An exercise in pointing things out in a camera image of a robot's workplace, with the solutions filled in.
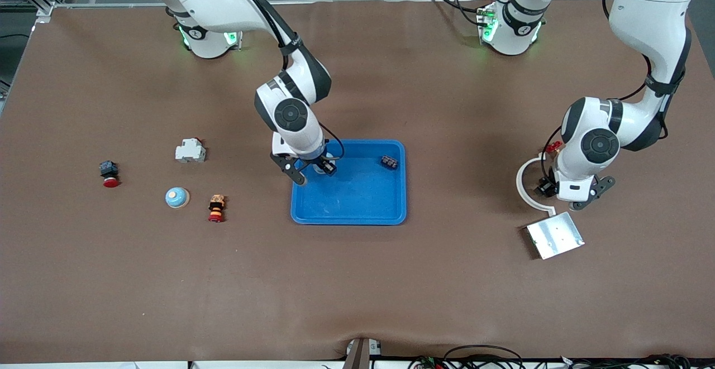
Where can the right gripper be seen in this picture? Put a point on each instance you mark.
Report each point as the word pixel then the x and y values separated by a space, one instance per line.
pixel 322 163

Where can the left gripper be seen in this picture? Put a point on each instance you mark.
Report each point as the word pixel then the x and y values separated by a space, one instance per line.
pixel 545 186

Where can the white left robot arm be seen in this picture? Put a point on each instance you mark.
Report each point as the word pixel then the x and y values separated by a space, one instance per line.
pixel 597 145

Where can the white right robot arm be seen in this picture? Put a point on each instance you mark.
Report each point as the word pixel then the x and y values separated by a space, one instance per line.
pixel 290 115

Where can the blue plastic tray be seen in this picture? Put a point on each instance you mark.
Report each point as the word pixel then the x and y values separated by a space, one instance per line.
pixel 357 196

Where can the silver aluminium plate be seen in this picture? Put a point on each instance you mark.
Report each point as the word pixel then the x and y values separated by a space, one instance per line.
pixel 556 236

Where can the red yellow emergency stop button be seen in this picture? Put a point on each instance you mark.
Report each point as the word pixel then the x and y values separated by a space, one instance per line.
pixel 217 207

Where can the white circuit breaker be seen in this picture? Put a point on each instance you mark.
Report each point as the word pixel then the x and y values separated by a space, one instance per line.
pixel 190 152

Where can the white curved plastic bracket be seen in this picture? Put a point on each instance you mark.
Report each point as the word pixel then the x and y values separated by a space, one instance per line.
pixel 519 187

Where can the grey metal table bracket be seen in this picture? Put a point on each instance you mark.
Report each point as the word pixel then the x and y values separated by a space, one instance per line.
pixel 357 355

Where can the red mushroom push button switch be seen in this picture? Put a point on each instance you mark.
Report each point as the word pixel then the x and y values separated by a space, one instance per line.
pixel 109 169

